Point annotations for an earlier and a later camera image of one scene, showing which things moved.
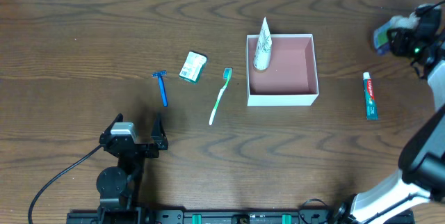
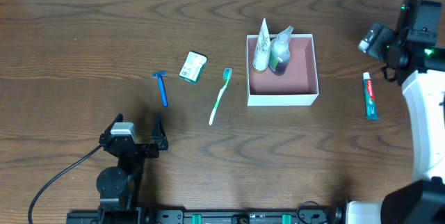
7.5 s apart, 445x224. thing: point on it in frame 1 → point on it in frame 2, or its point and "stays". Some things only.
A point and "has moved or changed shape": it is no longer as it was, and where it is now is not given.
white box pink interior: (291, 78) stays
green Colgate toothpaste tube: (370, 102) stays
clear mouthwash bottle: (381, 40) has moved or changed shape
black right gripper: (400, 42) → (394, 54)
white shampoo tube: (263, 51) stays
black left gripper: (140, 147) stays
